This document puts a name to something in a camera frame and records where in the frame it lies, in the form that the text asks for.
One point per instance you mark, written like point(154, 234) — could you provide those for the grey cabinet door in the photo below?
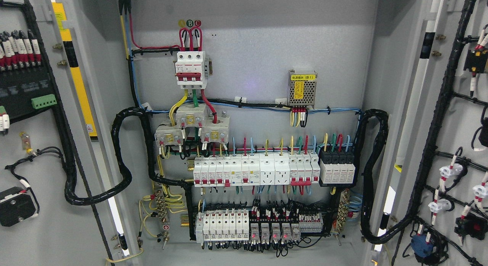
point(61, 234)
point(441, 179)

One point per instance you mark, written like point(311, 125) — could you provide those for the beige current transformer right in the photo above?
point(218, 132)

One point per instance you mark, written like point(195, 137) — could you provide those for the beige current transformer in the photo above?
point(166, 135)
point(188, 115)
point(218, 132)

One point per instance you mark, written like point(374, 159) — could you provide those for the white breaker and socket row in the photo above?
point(257, 170)

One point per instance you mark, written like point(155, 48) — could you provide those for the beige current transformer top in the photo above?
point(188, 115)

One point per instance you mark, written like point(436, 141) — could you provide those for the metal mesh power supply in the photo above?
point(301, 88)

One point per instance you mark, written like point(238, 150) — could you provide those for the red white main breaker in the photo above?
point(192, 70)

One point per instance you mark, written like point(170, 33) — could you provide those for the beige current transformer left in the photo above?
point(166, 135)

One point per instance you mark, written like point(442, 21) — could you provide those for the relay and terminal row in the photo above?
point(279, 224)

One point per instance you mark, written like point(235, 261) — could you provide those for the black white surge protector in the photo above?
point(337, 168)

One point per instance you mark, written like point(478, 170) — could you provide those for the white lower breaker row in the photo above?
point(221, 226)

